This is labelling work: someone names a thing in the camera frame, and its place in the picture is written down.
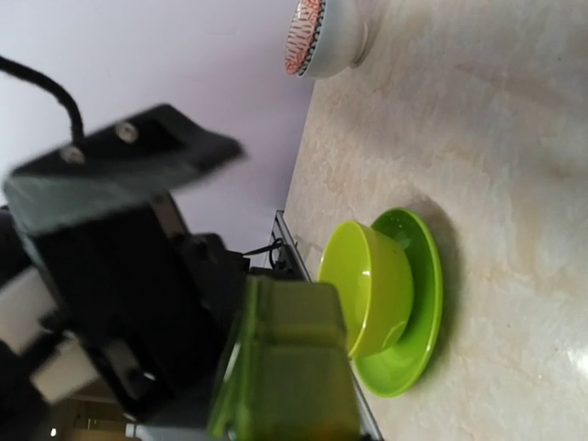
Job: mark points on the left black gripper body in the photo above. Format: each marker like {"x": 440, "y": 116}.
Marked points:
{"x": 152, "y": 307}

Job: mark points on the red patterned white bowl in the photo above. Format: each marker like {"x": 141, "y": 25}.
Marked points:
{"x": 324, "y": 38}

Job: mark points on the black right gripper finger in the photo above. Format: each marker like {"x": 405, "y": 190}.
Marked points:
{"x": 49, "y": 193}

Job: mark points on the green bowl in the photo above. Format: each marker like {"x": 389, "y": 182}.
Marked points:
{"x": 374, "y": 281}

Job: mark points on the green plate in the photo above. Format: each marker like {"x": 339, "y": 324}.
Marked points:
{"x": 396, "y": 369}

